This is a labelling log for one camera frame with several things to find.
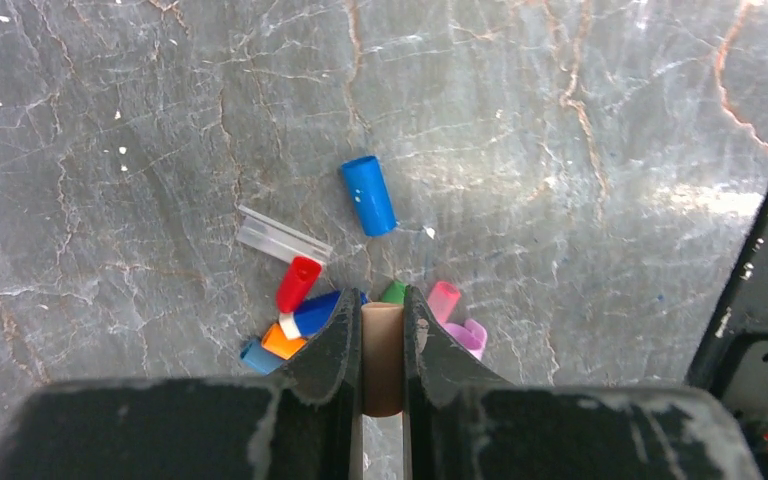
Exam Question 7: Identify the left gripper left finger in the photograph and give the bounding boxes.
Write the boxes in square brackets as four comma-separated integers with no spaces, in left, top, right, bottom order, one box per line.
[0,289,363,479]

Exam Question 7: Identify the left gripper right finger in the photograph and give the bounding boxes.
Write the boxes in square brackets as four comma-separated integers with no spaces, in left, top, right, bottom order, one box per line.
[403,287,761,479]

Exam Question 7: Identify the pink highlighter cap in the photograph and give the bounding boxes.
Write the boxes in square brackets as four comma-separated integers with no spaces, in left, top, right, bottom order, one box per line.
[443,319,488,361]

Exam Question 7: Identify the orange marker cap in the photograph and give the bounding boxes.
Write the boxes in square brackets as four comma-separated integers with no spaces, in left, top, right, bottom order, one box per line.
[261,323,307,360]

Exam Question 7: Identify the blue whiteboard marker cap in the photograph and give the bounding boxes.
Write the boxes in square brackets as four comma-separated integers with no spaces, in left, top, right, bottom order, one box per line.
[278,290,342,340]

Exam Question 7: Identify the small pink pen cap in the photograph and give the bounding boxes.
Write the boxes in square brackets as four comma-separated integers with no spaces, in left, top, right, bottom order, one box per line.
[426,281,461,323]

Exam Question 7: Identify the peach marker cap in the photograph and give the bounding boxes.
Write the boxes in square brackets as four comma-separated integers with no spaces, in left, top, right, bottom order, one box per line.
[361,302,404,418]

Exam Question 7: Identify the green marker cap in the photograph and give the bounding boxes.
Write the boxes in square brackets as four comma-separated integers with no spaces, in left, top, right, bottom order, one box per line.
[379,280,407,305]

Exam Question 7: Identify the red marker cap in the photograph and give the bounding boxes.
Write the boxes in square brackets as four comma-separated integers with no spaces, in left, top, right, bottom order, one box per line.
[275,256,323,313]

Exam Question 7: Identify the clear pen cap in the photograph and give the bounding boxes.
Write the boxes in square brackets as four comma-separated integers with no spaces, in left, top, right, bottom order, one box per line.
[236,205,333,267]

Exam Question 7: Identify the large blue marker cap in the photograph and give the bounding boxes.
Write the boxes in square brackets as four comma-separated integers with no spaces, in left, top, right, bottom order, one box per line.
[340,156,397,237]

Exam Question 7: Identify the teal marker cap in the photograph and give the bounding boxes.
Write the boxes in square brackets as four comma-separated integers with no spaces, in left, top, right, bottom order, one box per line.
[239,338,285,375]

